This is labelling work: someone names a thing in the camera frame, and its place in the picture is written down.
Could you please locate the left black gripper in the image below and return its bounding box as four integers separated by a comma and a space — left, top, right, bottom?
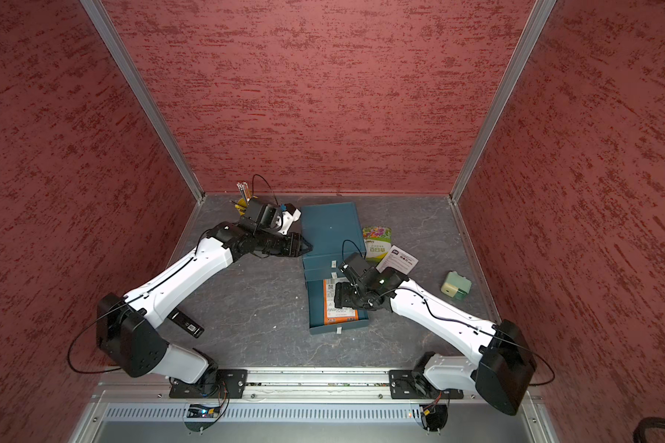
256, 228, 313, 260

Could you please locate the orange seed bag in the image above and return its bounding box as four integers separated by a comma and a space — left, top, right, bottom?
322, 278, 360, 327

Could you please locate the teal three-drawer cabinet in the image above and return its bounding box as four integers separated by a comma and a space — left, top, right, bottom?
301, 202, 364, 282

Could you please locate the teal bottom drawer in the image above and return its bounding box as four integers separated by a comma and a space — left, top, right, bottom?
306, 278, 369, 335

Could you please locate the white label seed bag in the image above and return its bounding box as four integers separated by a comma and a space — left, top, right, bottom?
377, 245, 419, 275

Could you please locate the green flower seed bag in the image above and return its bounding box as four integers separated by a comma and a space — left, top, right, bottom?
362, 226, 392, 263

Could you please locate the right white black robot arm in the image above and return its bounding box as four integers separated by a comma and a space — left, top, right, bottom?
334, 277, 538, 415

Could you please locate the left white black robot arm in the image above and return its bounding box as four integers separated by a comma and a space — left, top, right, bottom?
96, 223, 312, 384

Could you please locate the yellow pencil cup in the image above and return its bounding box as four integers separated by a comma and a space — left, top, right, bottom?
233, 198, 249, 215

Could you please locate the green cream pencil sharpener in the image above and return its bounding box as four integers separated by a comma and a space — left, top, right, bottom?
441, 271, 472, 300

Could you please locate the black tag with label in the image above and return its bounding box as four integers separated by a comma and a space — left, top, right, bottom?
168, 309, 204, 339

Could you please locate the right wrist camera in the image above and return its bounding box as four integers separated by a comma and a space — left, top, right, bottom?
338, 253, 379, 284

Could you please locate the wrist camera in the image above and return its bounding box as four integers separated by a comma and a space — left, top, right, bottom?
338, 253, 379, 284
274, 204, 301, 236

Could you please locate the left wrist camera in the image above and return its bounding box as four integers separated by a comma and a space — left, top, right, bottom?
274, 204, 301, 236

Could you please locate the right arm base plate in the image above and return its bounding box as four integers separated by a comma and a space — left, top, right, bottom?
388, 369, 464, 400

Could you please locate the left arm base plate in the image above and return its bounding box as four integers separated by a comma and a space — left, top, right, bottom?
169, 369, 249, 400

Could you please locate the aluminium front rail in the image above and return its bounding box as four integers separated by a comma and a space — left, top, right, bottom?
70, 367, 558, 442

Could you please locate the black corrugated hose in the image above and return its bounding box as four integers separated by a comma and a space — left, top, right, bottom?
634, 416, 665, 443

